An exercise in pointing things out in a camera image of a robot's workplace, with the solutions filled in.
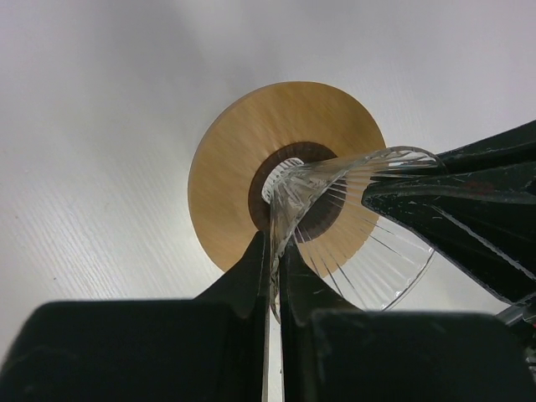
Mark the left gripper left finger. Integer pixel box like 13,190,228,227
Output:
1,232,270,401

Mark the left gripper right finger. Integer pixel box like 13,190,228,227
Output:
280,246,535,401

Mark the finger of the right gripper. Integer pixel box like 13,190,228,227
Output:
362,122,535,305

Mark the clear ribbed glass dripper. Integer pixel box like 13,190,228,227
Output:
262,147,446,317

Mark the wooden dripper holder ring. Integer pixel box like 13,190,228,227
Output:
187,80,389,281

